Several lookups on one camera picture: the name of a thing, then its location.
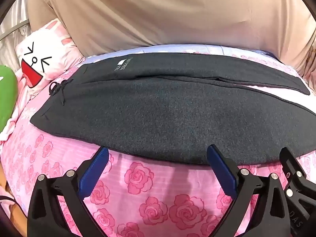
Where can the white satin cloth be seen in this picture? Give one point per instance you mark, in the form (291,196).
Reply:
(12,17)

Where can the beige headboard cushion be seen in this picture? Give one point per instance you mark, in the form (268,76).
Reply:
(160,12)

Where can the pink rose print bedsheet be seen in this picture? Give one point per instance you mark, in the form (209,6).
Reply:
(153,202)

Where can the dark grey pants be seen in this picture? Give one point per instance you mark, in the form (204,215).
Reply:
(160,118)

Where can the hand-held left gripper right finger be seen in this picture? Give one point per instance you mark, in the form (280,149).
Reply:
(222,170)

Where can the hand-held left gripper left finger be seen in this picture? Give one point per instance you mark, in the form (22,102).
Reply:
(95,170)

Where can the green plush toy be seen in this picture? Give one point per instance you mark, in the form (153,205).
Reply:
(7,98)

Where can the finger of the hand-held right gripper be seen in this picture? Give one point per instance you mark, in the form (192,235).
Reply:
(293,163)

